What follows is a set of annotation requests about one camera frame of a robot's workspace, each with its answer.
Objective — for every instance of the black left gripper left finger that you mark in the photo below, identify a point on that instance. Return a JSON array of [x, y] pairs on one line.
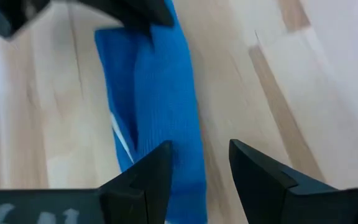
[[148, 193]]

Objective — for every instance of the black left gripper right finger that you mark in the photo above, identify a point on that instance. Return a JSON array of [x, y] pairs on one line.
[[259, 186]]

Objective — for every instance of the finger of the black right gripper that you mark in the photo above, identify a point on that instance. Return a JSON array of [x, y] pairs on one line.
[[135, 11], [8, 15]]

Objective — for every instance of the blue microfiber towel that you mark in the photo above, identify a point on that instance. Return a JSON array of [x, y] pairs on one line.
[[166, 93]]

